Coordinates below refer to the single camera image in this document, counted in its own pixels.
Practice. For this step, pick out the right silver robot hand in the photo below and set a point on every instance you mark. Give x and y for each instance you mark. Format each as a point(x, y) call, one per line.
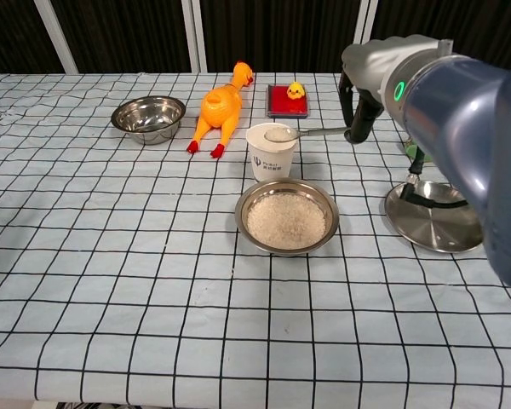
point(368, 64)

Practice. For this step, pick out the metal spoon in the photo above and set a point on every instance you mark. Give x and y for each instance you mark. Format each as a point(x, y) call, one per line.
point(281, 135)

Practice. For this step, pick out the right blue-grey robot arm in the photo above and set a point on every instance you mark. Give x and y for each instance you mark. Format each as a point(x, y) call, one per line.
point(464, 119)

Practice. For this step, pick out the white paper cup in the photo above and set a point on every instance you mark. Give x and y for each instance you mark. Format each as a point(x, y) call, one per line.
point(271, 155)

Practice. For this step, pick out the empty flat metal plate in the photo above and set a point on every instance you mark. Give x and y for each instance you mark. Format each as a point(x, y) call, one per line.
point(434, 226)

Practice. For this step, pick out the white raw rice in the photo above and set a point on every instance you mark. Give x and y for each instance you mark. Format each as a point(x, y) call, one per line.
point(286, 221)

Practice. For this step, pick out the steel bowl with rice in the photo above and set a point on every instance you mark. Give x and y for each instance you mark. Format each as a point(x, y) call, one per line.
point(241, 213)

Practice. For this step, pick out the small yellow chick toy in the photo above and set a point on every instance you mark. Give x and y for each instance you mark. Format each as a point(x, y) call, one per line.
point(295, 90)

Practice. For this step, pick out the red flat box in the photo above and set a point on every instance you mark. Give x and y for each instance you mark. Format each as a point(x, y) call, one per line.
point(281, 104)

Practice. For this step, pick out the green glass jar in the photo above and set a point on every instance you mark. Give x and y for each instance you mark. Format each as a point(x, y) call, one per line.
point(411, 151)

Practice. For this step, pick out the orange rubber chicken toy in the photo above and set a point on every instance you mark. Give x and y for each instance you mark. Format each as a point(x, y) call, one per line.
point(219, 111)

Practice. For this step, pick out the deep steel bowl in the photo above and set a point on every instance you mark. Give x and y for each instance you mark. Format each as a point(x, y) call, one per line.
point(148, 120)

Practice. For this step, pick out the blue checked tablecloth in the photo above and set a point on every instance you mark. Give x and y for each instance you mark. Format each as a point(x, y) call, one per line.
point(110, 264)

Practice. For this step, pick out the white double frame post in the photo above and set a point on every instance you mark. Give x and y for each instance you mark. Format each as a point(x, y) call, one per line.
point(194, 36)

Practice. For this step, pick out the slanted white frame post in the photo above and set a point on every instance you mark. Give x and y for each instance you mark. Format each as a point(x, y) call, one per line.
point(59, 38)

